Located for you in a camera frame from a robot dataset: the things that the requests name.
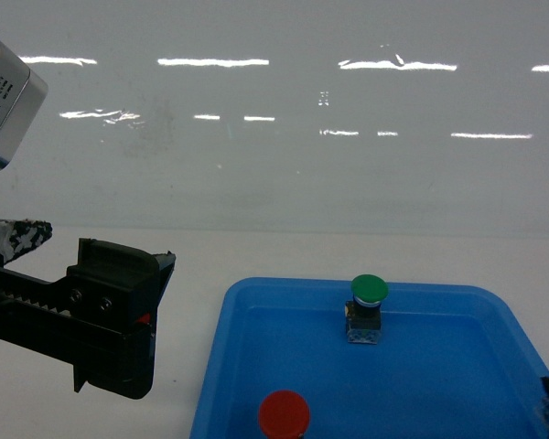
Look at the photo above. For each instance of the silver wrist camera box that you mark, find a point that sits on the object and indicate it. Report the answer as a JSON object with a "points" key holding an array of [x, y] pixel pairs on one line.
{"points": [[22, 93]]}

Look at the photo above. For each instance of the blue plastic tray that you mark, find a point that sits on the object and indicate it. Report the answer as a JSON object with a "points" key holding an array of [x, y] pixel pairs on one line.
{"points": [[452, 362]]}

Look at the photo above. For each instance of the green mushroom push button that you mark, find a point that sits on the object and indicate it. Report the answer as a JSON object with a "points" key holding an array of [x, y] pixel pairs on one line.
{"points": [[363, 316]]}

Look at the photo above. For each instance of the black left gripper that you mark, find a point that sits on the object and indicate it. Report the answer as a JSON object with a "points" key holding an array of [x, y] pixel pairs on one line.
{"points": [[100, 317]]}

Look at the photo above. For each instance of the red mushroom push button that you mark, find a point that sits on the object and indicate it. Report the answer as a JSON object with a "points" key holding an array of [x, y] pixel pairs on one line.
{"points": [[284, 414]]}

